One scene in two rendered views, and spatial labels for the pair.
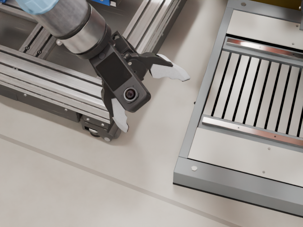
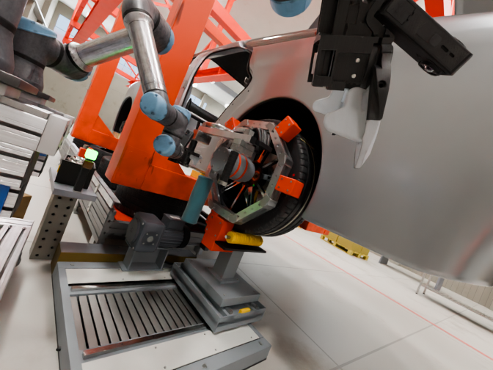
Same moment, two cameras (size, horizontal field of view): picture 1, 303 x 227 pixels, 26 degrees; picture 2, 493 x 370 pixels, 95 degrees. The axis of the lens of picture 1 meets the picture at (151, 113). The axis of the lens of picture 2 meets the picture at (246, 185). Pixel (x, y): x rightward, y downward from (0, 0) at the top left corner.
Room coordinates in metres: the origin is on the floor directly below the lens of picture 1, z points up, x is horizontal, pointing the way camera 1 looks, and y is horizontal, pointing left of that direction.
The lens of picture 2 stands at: (0.63, 0.34, 0.80)
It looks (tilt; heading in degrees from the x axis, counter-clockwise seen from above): 1 degrees down; 298
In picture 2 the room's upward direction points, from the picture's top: 22 degrees clockwise
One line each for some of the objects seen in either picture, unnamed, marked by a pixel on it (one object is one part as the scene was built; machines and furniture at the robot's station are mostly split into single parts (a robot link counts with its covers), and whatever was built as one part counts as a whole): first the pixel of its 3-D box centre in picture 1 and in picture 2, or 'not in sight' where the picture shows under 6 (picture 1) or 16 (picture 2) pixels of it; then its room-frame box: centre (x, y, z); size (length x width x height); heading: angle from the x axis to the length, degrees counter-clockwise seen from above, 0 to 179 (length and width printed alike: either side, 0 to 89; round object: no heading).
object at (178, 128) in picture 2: not in sight; (175, 120); (1.33, -0.25, 0.91); 0.11 x 0.08 x 0.11; 108
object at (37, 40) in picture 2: not in sight; (34, 40); (1.86, 0.03, 0.98); 0.13 x 0.12 x 0.14; 108
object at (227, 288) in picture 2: not in sight; (228, 260); (1.20, -0.88, 0.32); 0.40 x 0.30 x 0.28; 163
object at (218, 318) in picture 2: not in sight; (216, 290); (1.20, -0.88, 0.13); 0.50 x 0.36 x 0.10; 163
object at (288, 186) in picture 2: not in sight; (289, 186); (0.94, -0.63, 0.85); 0.09 x 0.08 x 0.07; 163
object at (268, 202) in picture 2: not in sight; (242, 169); (1.25, -0.71, 0.85); 0.54 x 0.07 x 0.54; 163
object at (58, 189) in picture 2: not in sight; (70, 183); (1.97, -0.31, 0.44); 0.43 x 0.17 x 0.03; 163
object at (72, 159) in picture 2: not in sight; (76, 169); (1.95, -0.31, 0.51); 0.20 x 0.14 x 0.13; 155
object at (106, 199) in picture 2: not in sight; (83, 171); (3.04, -0.89, 0.28); 2.47 x 0.09 x 0.22; 163
